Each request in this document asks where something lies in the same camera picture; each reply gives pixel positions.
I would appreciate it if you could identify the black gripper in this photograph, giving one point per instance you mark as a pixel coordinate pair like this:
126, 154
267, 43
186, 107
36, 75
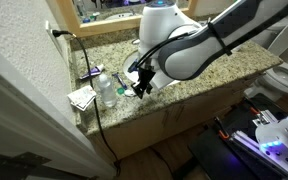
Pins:
146, 75

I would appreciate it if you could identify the white contact lens case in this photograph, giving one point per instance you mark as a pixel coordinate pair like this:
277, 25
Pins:
129, 93

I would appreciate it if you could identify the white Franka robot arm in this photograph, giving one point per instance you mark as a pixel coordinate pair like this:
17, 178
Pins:
184, 63

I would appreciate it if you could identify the green round cap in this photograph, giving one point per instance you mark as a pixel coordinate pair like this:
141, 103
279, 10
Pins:
120, 90

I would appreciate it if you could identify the blue razor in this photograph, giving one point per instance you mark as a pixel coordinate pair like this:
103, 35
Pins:
119, 79

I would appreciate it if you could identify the white sink basin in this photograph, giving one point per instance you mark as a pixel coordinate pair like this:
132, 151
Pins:
129, 66

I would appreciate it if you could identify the clear plastic water bottle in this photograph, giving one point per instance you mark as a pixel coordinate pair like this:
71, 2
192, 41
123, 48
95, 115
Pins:
107, 91

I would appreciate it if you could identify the wooden vanity cabinet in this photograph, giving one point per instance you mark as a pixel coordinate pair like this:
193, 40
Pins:
150, 130

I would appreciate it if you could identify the chrome faucet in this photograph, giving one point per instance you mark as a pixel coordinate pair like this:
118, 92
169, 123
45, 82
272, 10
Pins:
135, 41

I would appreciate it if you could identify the purple toothpaste tube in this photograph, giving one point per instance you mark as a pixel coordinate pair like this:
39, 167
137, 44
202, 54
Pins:
92, 71

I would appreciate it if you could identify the white paper packets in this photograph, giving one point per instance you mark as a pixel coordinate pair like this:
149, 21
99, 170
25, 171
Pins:
82, 96

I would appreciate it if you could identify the black orange clamp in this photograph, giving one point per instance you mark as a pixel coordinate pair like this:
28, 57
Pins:
221, 130
254, 110

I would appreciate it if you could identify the black robot cart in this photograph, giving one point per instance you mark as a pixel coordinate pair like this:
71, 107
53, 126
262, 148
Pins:
214, 156

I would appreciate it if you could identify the wooden framed mirror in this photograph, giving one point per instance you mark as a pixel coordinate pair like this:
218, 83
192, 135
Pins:
71, 20

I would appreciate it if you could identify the white toilet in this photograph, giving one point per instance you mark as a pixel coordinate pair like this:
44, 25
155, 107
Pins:
284, 80

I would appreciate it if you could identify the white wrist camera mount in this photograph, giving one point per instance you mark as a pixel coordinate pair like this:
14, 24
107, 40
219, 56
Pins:
163, 81

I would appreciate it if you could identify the white wall outlet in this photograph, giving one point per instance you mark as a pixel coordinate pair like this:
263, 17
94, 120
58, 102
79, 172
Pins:
54, 41

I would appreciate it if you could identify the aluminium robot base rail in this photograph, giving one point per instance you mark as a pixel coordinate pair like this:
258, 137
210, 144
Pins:
245, 141

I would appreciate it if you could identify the white door frame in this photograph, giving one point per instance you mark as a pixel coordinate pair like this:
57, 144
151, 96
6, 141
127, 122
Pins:
34, 133

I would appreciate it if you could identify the dark metal bracket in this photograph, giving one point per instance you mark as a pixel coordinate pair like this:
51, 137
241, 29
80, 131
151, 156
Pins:
20, 160

